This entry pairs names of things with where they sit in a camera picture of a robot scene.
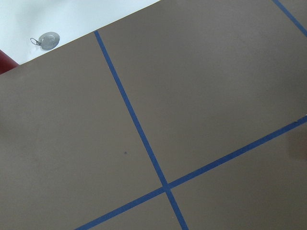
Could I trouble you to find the red object table corner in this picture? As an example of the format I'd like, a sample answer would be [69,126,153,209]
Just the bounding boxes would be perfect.
[0,50,19,74]

